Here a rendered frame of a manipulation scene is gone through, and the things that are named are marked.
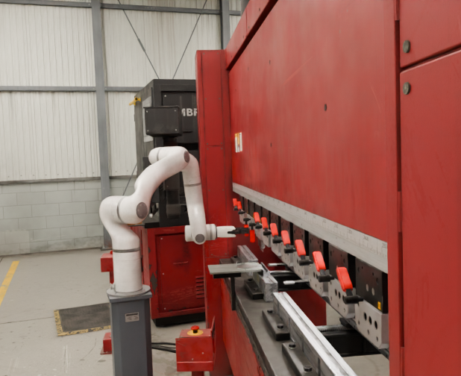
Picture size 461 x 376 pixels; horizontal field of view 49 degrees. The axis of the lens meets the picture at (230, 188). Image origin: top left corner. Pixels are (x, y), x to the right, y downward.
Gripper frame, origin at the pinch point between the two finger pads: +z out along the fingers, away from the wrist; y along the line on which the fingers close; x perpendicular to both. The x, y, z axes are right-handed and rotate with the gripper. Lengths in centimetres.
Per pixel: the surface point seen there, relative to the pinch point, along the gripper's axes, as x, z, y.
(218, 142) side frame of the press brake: 49, -4, -81
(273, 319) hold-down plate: -28, 2, 64
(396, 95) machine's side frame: 45, -17, 222
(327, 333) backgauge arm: -34, 24, 67
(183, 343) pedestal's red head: -40, -35, 51
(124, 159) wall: 41, -121, -675
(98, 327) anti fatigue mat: -117, -113, -218
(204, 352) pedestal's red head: -44, -27, 52
